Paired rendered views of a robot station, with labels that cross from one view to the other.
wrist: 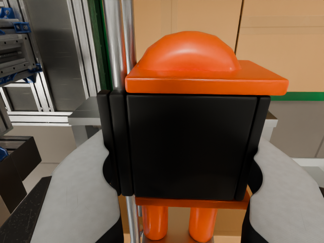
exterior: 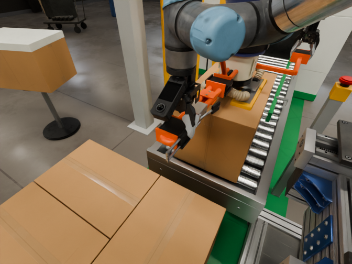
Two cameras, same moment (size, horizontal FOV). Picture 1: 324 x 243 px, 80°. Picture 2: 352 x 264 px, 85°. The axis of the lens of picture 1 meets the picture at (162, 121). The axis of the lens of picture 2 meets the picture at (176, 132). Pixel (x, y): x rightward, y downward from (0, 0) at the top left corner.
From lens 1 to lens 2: 0.47 m
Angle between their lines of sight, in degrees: 30
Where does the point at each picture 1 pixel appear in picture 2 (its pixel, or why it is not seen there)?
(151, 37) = (186, 224)
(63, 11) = not seen: outside the picture
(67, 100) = (285, 243)
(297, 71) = (125, 168)
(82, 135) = (261, 191)
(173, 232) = not seen: hidden behind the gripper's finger
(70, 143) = not seen: hidden behind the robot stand
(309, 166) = (140, 127)
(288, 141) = (143, 144)
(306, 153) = (137, 134)
